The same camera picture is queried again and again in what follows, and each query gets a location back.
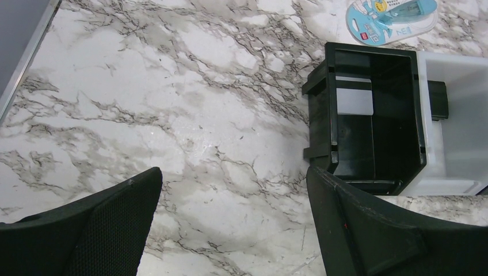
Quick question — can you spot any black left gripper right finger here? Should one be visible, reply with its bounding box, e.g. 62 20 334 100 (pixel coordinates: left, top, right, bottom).
306 166 487 275

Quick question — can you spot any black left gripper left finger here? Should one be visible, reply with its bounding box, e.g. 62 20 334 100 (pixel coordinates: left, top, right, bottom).
1 167 163 275

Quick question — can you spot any black tray bin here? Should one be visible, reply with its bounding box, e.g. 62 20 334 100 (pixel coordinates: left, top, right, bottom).
302 42 426 196

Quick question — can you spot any white tray bin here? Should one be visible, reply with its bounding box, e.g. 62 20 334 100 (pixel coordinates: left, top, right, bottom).
401 51 487 196

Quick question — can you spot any silver credit card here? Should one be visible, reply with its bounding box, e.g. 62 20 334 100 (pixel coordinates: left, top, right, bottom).
335 76 373 116

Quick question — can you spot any blue packaged tool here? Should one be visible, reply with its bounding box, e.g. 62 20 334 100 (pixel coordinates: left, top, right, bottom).
346 0 438 47

